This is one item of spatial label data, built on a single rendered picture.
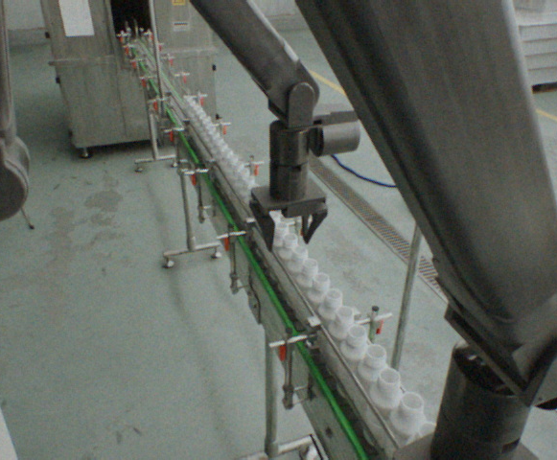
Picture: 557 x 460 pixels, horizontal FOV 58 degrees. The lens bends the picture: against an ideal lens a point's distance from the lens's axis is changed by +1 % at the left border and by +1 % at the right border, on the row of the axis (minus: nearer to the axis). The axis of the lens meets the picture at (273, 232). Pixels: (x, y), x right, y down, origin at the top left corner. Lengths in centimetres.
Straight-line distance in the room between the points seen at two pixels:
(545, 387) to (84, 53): 443
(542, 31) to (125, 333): 578
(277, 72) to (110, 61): 399
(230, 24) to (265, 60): 6
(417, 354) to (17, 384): 192
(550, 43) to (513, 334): 689
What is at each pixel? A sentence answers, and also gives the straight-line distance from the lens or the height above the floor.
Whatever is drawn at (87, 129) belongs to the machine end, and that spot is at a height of 28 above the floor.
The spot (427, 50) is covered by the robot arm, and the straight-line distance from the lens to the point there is 17.
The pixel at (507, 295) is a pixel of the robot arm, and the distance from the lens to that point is 27.
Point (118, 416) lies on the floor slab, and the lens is 241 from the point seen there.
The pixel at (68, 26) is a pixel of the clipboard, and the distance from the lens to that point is 455.
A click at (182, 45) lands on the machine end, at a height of 93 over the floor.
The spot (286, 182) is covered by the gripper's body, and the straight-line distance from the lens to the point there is 71.
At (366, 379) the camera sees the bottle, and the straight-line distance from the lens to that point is 97.
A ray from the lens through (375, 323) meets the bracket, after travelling 114.
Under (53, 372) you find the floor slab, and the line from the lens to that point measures 269.
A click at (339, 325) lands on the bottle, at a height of 114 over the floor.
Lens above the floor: 183
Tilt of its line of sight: 32 degrees down
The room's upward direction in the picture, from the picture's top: straight up
